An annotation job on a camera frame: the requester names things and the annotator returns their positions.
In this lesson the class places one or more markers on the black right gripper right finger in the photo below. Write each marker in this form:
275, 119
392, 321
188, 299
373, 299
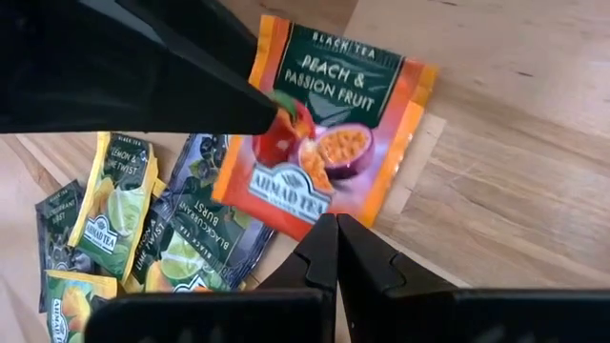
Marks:
395, 309

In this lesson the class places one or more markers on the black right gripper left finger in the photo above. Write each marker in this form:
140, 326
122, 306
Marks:
286, 309

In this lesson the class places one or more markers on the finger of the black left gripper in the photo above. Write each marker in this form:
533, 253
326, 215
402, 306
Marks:
119, 86
209, 33

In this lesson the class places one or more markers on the blackcurrant burst tea bag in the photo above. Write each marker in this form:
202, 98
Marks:
59, 224
214, 224

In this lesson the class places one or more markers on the lemon lime tea bag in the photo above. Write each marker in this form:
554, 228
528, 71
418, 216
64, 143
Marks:
178, 269
71, 305
114, 205

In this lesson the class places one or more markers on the peach passion fruit tea bag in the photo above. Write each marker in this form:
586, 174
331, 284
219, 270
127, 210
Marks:
343, 95

